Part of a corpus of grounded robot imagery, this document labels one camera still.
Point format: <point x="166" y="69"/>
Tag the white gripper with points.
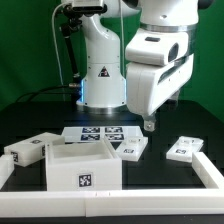
<point x="148" y="87"/>

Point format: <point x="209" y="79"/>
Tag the white cabinet door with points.
<point x="184" y="148"/>
<point x="131" y="148"/>

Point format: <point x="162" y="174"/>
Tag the white cabinet box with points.
<point x="83" y="167"/>

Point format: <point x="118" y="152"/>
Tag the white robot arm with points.
<point x="160" y="55"/>

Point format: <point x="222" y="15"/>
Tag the white cabinet top block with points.
<point x="31" y="150"/>

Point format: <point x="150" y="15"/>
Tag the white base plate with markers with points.
<point x="95" y="133"/>

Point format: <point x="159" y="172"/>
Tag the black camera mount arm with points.
<point x="67" y="29"/>

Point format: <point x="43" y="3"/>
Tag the white U-shaped boundary frame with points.
<point x="209" y="200"/>

